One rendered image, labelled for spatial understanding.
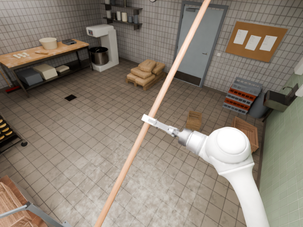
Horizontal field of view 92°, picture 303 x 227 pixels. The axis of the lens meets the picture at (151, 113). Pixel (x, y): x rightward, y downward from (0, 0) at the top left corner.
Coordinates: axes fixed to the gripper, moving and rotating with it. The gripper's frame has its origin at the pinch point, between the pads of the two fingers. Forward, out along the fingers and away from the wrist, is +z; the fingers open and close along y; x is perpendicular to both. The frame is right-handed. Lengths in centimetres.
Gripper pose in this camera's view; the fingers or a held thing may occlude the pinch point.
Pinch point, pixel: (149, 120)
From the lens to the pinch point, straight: 71.6
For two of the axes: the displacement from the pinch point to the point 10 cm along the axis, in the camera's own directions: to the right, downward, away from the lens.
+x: 4.3, -9.0, 0.5
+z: -8.4, -3.8, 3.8
